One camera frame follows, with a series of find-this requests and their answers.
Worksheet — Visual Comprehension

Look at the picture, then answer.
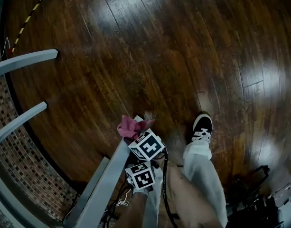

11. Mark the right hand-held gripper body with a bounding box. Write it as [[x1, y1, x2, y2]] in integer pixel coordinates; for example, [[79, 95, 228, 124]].
[[127, 128, 167, 162]]

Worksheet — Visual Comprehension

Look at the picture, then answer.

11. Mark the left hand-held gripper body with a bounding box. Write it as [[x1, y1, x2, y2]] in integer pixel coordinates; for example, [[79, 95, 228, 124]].
[[124, 162, 156, 191]]

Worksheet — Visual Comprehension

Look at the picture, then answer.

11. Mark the pink cloth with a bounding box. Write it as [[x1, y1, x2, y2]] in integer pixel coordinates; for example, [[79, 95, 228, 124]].
[[117, 112, 156, 140]]

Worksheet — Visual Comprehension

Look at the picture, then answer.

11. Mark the person's left forearm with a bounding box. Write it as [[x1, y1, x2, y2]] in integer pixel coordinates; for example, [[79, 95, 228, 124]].
[[116, 189, 151, 228]]

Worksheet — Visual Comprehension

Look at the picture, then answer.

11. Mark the person's right forearm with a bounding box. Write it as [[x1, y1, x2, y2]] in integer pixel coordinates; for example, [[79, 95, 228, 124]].
[[157, 161, 222, 228]]

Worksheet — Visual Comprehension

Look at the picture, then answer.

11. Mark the white table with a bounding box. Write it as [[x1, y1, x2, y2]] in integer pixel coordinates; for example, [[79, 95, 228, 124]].
[[0, 48, 145, 228]]

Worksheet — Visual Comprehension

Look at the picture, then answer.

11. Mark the person's right shoe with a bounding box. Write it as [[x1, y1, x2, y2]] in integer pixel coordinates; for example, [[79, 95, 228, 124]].
[[190, 113, 214, 143]]

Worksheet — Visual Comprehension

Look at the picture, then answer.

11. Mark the black office chair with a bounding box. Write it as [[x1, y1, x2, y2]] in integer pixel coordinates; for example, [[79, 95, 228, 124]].
[[225, 165, 280, 228]]

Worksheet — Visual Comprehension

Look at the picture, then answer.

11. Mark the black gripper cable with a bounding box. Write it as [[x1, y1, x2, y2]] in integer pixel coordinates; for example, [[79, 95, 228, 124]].
[[160, 148, 180, 228]]

